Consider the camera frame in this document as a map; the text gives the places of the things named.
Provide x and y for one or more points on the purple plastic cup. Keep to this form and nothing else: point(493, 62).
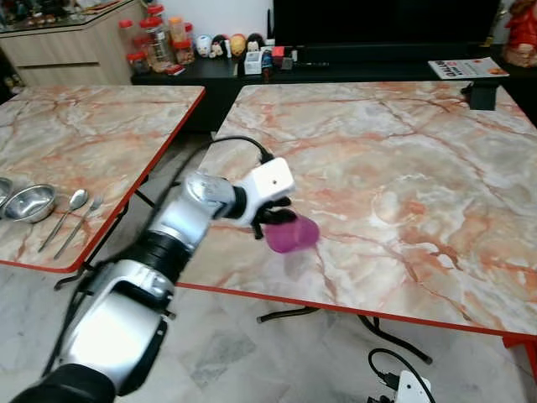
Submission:
point(295, 235)

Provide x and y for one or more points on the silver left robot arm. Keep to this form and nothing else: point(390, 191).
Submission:
point(126, 319)

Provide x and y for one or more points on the small dark bottle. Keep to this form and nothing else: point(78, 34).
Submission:
point(267, 65)

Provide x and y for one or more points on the small white carton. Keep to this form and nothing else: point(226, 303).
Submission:
point(252, 62)

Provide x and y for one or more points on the black tv console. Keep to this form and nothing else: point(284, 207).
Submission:
point(377, 72)

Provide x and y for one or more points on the dark brown round figurine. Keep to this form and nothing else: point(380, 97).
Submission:
point(255, 42)

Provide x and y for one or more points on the yellow round figurine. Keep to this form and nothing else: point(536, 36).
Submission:
point(237, 44)

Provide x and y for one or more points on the flat red tin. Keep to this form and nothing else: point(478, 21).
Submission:
point(174, 70)

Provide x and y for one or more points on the black round figurine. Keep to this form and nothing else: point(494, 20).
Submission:
point(220, 46)

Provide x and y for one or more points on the white round figurine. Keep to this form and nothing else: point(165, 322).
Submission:
point(204, 46)

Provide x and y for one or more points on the short snack jar red lid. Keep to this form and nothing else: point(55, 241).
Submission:
point(183, 53)

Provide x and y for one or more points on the steel fork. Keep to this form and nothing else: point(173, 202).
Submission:
point(80, 227)

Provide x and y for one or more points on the steel spoon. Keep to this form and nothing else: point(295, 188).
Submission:
point(77, 199)

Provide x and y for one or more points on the small clear jar red lid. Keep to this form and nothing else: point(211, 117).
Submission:
point(138, 63)

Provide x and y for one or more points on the large clear jar red lid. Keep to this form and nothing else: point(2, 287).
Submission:
point(155, 42)

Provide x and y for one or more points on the orange snack jar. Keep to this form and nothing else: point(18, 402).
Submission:
point(176, 29)

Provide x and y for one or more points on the black television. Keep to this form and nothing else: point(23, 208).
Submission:
point(386, 21)

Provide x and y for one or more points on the white orange magazine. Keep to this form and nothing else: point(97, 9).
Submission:
point(466, 69)

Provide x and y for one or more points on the small black box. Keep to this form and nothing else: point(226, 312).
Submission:
point(482, 95)

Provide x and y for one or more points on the slim clear jar red lid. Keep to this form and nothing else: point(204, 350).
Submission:
point(126, 35)

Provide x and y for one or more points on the stainless steel bowl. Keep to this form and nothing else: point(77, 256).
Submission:
point(29, 203)

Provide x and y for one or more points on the light wooden cabinet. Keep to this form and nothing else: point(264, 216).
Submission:
point(59, 50)

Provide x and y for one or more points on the large red figurine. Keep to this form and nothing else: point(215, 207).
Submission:
point(522, 34)

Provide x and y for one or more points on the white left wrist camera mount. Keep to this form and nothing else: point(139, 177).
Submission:
point(273, 180)

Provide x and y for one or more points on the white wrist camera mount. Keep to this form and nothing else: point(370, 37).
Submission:
point(273, 180)
point(413, 390)

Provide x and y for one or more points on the dark olive table leg frame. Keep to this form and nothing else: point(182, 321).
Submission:
point(74, 277)

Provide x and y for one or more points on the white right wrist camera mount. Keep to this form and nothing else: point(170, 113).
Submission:
point(413, 390)

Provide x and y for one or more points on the red metal frame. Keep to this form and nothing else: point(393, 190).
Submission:
point(530, 369)

